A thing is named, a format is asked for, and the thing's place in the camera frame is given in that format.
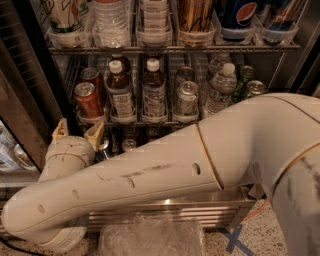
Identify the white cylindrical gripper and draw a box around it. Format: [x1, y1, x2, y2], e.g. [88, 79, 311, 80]
[39, 118, 104, 182]

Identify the red coke can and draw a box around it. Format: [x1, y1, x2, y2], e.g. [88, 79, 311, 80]
[74, 82, 104, 118]
[80, 67, 106, 106]

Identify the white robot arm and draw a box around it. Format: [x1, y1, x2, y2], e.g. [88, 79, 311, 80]
[1, 93, 320, 256]

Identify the blue can bottom shelf left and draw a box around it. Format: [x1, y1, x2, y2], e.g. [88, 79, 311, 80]
[96, 138, 111, 161]

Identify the left glass fridge door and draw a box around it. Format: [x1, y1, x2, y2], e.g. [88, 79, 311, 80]
[0, 39, 61, 202]

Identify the gold can bottom shelf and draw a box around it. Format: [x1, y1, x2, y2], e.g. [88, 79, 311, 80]
[122, 139, 137, 152]

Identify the red can bottom shelf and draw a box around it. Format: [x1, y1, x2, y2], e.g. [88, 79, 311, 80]
[146, 127, 163, 142]

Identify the front silver soda can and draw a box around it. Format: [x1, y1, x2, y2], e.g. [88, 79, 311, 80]
[175, 81, 199, 116]

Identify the silver soda can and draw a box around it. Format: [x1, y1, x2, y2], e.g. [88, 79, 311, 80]
[175, 66, 195, 87]
[175, 81, 199, 116]

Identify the white green tall can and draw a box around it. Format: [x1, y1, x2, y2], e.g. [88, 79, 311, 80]
[45, 0, 83, 33]

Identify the top shelf water bottle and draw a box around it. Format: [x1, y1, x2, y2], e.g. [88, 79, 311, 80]
[92, 0, 130, 48]

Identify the rear silver soda can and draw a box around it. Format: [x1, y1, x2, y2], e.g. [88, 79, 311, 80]
[175, 66, 195, 87]

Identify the top shelf white bottle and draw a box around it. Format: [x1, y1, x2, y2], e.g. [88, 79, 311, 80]
[139, 0, 169, 44]

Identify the top shelf orange can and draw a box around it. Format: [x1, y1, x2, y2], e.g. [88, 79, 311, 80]
[178, 0, 214, 33]

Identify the rear green soda can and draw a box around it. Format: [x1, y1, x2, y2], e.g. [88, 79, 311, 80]
[231, 65, 256, 104]

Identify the green soda can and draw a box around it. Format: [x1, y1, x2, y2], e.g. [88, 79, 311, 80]
[242, 80, 267, 99]
[231, 65, 256, 104]

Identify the front green soda can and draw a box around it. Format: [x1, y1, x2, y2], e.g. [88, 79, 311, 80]
[242, 80, 267, 99]

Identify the top shelf pepsi bottle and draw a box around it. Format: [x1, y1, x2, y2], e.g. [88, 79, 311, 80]
[220, 0, 257, 42]

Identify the open right fridge door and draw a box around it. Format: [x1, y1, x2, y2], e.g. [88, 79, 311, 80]
[269, 17, 320, 95]

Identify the top shelf blue can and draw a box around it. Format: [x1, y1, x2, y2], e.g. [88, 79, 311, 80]
[261, 0, 301, 46]

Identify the front left tea bottle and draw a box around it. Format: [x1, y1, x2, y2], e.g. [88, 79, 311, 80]
[106, 60, 136, 124]

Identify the tea bottle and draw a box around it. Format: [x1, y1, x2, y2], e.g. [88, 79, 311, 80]
[142, 58, 166, 123]
[111, 54, 131, 75]
[106, 60, 136, 124]

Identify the rear left tea bottle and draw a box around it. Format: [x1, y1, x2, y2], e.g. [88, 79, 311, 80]
[111, 54, 131, 75]

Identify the front right tea bottle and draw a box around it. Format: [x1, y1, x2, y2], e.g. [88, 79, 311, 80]
[142, 58, 166, 123]

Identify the clear plastic bag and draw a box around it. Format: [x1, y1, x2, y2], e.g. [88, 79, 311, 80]
[98, 215, 207, 256]

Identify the front clear water bottle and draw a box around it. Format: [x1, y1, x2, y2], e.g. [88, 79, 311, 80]
[205, 63, 237, 114]

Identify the clear water bottle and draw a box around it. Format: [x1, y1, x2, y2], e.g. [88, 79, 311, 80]
[205, 63, 237, 114]
[206, 53, 232, 81]

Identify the rear clear water bottle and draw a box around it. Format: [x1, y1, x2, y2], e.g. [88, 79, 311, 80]
[206, 53, 232, 81]

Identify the blue tape cross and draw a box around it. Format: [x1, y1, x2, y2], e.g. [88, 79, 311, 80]
[218, 224, 254, 256]

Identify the middle wire shelf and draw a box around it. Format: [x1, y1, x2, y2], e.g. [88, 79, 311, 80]
[77, 115, 200, 127]

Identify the wire shelf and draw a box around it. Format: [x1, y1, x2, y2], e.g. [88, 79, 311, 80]
[49, 42, 301, 55]
[77, 115, 200, 127]

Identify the black cable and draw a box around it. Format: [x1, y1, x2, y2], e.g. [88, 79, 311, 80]
[0, 237, 48, 256]

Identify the orange cable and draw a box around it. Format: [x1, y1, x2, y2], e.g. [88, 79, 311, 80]
[243, 197, 270, 222]

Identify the top wire shelf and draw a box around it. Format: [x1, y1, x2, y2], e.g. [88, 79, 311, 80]
[49, 42, 301, 55]

